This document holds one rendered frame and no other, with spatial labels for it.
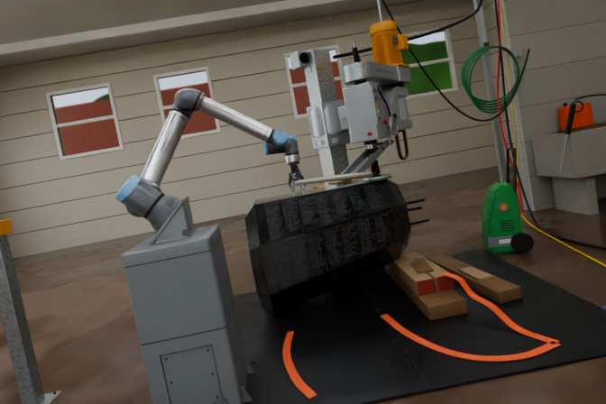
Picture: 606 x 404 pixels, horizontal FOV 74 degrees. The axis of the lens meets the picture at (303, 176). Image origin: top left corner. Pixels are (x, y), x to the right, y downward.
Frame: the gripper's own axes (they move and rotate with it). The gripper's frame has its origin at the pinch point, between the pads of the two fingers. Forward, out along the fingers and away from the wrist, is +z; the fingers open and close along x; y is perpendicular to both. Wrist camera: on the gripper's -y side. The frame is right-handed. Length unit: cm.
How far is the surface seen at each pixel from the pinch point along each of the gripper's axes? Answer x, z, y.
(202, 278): -43, 28, 74
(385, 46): 84, -108, -96
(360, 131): 48, -37, -47
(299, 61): 9, -114, -119
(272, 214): -22.6, 12.4, -25.8
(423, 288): 69, 73, -11
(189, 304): -51, 39, 75
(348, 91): 44, -67, -47
